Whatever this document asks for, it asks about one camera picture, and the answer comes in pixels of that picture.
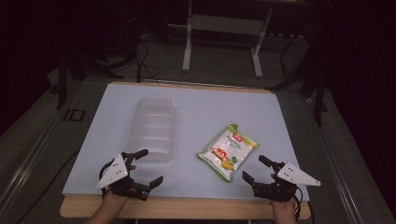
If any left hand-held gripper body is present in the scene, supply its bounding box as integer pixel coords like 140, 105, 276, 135
94, 151, 151, 202

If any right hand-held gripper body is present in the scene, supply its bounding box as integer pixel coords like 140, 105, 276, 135
251, 161, 322, 203

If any clear plastic container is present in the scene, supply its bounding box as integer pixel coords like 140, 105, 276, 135
126, 97, 177, 163

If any white and green snack packet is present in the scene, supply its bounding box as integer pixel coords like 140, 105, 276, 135
196, 123, 261, 183

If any person's left hand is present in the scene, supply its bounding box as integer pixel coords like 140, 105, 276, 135
102, 164, 138, 205

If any person's right hand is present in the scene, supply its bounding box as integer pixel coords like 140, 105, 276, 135
269, 173, 298, 217

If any wooden table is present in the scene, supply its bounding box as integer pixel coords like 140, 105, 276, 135
59, 80, 312, 220

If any white table mat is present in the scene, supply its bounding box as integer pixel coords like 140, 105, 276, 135
62, 82, 311, 203

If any black metal stand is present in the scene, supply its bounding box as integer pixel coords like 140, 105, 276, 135
312, 73, 329, 127

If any white metal stand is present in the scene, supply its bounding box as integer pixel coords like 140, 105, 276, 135
181, 0, 276, 79

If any metal floor rail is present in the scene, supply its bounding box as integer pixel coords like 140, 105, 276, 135
0, 113, 62, 214
302, 95, 367, 224

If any black floor cable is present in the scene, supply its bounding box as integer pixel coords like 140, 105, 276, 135
14, 148, 81, 224

